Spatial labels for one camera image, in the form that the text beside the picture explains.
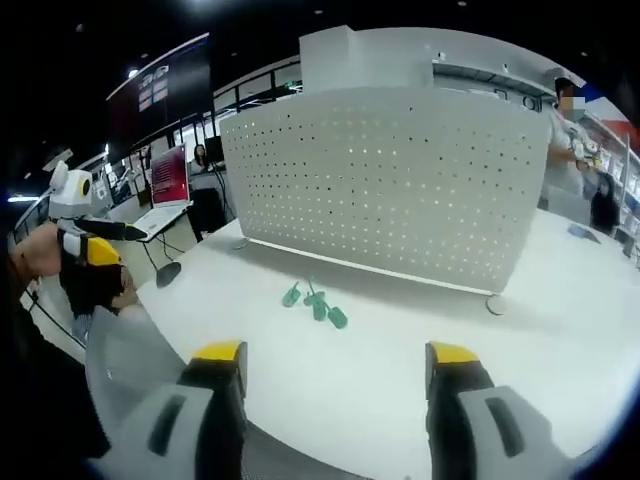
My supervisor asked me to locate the black office chair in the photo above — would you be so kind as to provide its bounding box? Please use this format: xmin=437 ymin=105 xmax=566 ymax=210
xmin=188 ymin=185 xmax=229 ymax=236

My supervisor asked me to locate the black monitor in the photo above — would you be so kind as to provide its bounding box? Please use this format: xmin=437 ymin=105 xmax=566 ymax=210
xmin=203 ymin=134 xmax=225 ymax=165

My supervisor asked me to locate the blue flat object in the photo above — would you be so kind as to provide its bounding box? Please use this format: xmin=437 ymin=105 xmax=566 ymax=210
xmin=567 ymin=222 xmax=603 ymax=245

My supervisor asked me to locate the white laptop with red screen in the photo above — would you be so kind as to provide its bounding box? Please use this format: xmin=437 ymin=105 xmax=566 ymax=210
xmin=132 ymin=143 xmax=195 ymax=242

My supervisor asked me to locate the black round base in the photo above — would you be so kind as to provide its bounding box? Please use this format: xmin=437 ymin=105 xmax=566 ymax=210
xmin=155 ymin=262 xmax=183 ymax=290

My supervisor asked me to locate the store shelf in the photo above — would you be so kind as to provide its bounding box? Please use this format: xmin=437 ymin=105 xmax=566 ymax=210
xmin=582 ymin=112 xmax=640 ymax=256

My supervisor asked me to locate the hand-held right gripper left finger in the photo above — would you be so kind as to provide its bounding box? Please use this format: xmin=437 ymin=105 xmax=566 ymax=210
xmin=118 ymin=339 xmax=249 ymax=480

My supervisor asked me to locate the white perforated mounting plate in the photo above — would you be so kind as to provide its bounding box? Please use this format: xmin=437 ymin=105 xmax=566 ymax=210
xmin=219 ymin=84 xmax=551 ymax=317

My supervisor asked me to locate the dark chair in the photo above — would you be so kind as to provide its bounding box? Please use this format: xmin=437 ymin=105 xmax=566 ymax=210
xmin=588 ymin=171 xmax=620 ymax=237

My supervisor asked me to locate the black cable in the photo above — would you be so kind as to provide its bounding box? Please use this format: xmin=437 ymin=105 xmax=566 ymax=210
xmin=143 ymin=233 xmax=177 ymax=275

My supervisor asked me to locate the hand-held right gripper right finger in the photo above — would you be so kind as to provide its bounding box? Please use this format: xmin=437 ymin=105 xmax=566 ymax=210
xmin=424 ymin=341 xmax=572 ymax=480

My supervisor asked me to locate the person's left hand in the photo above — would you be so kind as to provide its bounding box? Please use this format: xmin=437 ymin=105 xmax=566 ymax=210
xmin=9 ymin=223 xmax=66 ymax=281

